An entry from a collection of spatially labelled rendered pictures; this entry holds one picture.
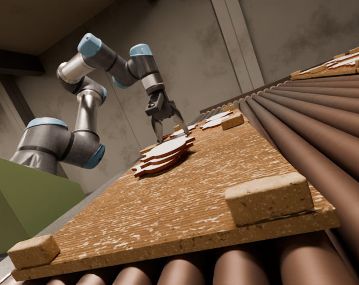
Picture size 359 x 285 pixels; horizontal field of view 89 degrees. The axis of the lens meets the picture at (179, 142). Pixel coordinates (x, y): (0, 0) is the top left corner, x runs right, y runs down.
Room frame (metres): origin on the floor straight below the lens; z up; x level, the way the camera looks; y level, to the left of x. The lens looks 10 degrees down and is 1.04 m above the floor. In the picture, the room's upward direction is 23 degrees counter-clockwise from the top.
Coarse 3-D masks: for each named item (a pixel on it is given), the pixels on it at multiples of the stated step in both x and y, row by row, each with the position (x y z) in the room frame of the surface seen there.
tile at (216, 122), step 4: (224, 116) 0.71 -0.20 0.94; (228, 116) 0.67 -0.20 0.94; (212, 120) 0.74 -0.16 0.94; (216, 120) 0.70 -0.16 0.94; (220, 120) 0.65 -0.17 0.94; (208, 124) 0.68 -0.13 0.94; (212, 124) 0.64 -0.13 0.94; (216, 124) 0.61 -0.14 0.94; (220, 124) 0.61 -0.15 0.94; (200, 128) 0.71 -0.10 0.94; (204, 128) 0.64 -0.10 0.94; (208, 128) 0.64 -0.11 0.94
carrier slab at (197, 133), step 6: (234, 114) 0.72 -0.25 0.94; (204, 120) 0.93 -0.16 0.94; (246, 120) 0.51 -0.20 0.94; (198, 126) 0.81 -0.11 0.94; (174, 132) 0.96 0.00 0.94; (192, 132) 0.71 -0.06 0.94; (198, 132) 0.65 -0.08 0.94; (204, 132) 0.60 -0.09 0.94; (210, 132) 0.56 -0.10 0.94; (168, 138) 0.83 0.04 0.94; (198, 138) 0.55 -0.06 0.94
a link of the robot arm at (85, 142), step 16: (80, 80) 0.97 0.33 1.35; (80, 96) 0.97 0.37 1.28; (96, 96) 0.98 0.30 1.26; (80, 112) 0.87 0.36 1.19; (96, 112) 0.92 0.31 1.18; (80, 128) 0.79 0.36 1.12; (96, 128) 0.85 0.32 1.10; (80, 144) 0.69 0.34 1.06; (96, 144) 0.75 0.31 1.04; (64, 160) 0.67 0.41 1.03; (80, 160) 0.69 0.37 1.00; (96, 160) 0.72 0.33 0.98
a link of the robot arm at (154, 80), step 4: (148, 76) 0.67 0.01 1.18; (152, 76) 0.67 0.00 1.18; (156, 76) 0.68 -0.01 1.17; (160, 76) 0.69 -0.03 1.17; (144, 80) 0.68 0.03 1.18; (148, 80) 0.67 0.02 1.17; (152, 80) 0.67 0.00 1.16; (156, 80) 0.67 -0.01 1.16; (160, 80) 0.68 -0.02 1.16; (144, 84) 0.69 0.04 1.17; (148, 84) 0.67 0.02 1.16; (152, 84) 0.67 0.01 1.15; (156, 84) 0.67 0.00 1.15; (160, 84) 0.69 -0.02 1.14; (144, 88) 0.70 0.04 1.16; (148, 88) 0.68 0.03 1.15
